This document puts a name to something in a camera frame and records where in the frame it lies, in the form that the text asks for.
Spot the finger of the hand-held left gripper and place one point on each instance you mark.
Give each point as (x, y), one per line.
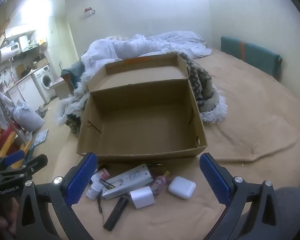
(13, 157)
(36, 163)

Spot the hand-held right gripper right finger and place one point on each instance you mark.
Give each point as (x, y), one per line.
(215, 180)

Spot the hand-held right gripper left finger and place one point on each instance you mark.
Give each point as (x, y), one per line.
(80, 180)

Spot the white pill bottle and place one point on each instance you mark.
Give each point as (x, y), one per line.
(95, 190)

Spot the black pen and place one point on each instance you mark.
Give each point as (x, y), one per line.
(107, 183)

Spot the white earbuds case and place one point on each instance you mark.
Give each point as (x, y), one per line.
(182, 187)

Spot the black flashlight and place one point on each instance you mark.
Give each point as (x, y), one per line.
(116, 212)

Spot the white power strip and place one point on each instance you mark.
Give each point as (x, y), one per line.
(130, 180)

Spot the white charger plug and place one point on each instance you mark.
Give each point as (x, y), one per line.
(141, 197)

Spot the cardboard box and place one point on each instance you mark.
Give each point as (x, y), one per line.
(145, 120)

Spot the white plastic bag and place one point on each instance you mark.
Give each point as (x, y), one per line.
(27, 117)

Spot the hanging light clothes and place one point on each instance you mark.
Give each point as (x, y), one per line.
(1, 102)

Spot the thin dark hairpin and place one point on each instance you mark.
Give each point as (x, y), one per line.
(155, 165)

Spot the white kitchen cabinet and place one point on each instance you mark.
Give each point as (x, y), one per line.
(25, 92)

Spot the small wooden side table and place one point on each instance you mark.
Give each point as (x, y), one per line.
(61, 87)

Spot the white washing machine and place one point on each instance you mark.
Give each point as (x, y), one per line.
(43, 82)

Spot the shaggy patterned blanket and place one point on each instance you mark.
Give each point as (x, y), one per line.
(205, 90)

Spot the dark teal chair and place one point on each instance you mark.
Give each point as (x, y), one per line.
(70, 73)

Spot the white water heater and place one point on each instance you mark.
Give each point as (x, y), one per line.
(4, 55)

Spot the range hood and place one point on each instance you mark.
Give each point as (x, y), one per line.
(31, 48)

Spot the teal headboard cushion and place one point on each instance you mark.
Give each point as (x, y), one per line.
(250, 52)

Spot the white duvet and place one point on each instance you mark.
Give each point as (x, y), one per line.
(140, 45)

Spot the red and white wall holder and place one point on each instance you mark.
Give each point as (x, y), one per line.
(88, 11)

